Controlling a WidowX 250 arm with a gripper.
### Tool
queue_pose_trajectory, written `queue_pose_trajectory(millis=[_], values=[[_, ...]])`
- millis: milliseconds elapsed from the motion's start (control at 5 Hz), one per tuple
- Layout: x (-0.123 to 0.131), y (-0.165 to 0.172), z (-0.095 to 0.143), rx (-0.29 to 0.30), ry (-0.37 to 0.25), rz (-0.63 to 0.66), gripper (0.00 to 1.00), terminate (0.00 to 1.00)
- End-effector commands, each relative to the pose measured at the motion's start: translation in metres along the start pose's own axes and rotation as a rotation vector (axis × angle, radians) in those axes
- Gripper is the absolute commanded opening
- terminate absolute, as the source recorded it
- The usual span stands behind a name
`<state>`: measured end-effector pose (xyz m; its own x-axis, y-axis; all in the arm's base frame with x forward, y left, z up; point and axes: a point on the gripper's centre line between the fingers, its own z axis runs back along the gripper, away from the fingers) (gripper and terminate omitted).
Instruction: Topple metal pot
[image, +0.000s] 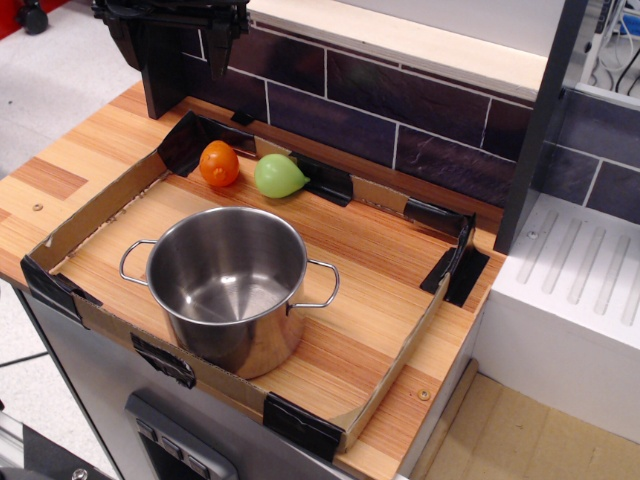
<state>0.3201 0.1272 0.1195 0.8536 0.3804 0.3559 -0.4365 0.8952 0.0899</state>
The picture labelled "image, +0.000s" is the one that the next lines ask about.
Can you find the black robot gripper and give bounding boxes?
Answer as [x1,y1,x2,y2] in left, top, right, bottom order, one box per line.
[92,0,249,80]

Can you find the stainless steel pot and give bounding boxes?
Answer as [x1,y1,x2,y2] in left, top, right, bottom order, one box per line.
[139,206,341,379]

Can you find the cardboard fence with black tape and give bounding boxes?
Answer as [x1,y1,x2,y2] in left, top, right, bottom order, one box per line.
[21,112,492,459]

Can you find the orange toy fruit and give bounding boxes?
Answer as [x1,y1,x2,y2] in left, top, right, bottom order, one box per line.
[199,140,239,187]

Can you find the black caster wheel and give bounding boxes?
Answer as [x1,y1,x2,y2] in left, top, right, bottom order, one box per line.
[15,0,49,35]

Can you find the green toy pear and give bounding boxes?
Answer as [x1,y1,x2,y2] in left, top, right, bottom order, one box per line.
[254,154,310,199]

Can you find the light wooden shelf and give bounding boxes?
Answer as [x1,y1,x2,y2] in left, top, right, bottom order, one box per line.
[248,0,547,100]

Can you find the grey toy oven front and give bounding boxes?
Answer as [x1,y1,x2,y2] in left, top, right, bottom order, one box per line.
[18,292,348,479]

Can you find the white toy sink drainboard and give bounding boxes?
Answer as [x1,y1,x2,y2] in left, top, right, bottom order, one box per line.
[479,192,640,401]

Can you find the dark wooden post left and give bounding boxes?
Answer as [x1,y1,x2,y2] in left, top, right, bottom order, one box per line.
[141,25,209,119]

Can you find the dark grey post right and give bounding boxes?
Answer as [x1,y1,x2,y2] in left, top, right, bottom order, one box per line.
[494,1,601,254]

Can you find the white cables background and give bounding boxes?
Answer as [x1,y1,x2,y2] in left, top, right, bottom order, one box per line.
[581,1,639,100]

